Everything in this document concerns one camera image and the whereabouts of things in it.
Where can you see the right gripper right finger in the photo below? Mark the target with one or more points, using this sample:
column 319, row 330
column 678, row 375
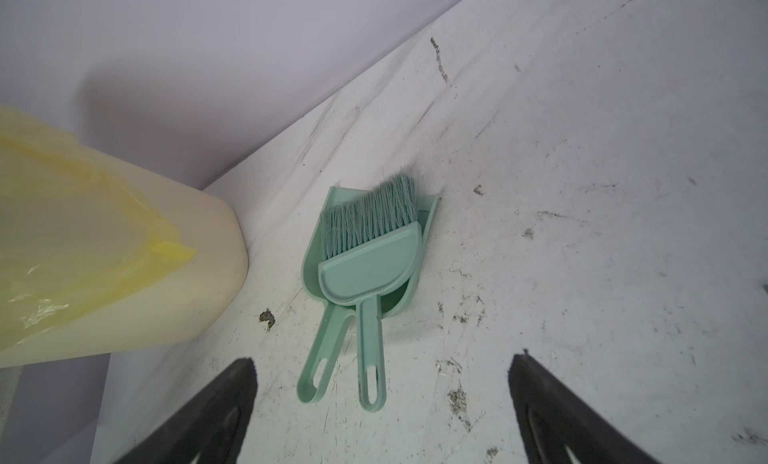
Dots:
column 556, row 426

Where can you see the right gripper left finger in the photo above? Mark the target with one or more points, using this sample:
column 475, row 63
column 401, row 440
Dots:
column 210, row 427

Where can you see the green plastic dustpan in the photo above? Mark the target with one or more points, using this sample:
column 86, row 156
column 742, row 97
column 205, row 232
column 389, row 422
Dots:
column 336, row 319

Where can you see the green hand brush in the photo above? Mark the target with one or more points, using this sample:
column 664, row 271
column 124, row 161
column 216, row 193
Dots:
column 371, row 246

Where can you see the small dark debris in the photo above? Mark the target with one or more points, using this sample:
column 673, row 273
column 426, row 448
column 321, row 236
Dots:
column 268, row 318

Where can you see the yellow lined trash bin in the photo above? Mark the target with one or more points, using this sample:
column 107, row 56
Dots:
column 100, row 256

